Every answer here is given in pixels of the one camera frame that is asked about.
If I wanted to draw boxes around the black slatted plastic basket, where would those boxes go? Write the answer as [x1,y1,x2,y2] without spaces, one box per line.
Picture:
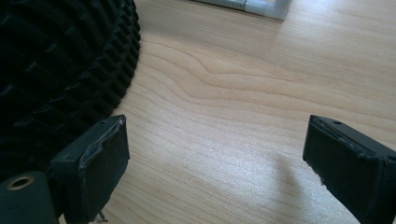
[0,0,142,183]

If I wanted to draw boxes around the silver metal frame bar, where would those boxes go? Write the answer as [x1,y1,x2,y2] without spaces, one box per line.
[190,0,293,21]

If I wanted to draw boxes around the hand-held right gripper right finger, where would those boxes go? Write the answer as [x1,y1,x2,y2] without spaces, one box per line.
[302,114,396,224]

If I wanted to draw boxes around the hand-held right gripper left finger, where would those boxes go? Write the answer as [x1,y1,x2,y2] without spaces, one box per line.
[48,114,131,224]

